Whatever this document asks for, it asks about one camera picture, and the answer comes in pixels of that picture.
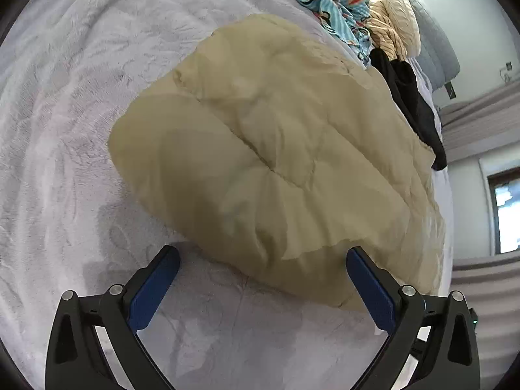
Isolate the grey quilted headboard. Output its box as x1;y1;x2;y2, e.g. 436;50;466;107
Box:
400;0;461;90

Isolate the black garment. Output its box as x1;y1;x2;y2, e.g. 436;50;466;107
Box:
369;47;448;171

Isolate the grey pleated curtain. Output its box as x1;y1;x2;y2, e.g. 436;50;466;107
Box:
451;253;520;336
440;84;520;160

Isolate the cream round pillow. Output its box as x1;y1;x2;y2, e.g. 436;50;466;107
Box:
383;0;421;58

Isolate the beige puffer jacket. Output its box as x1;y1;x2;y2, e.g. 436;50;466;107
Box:
108;13;447;313

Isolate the dark framed window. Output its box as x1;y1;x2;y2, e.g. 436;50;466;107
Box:
487;168;520;256

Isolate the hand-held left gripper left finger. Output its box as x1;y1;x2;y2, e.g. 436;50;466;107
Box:
45;245;180;390

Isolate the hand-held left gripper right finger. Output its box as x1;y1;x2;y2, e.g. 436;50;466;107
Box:
346;245;482;390

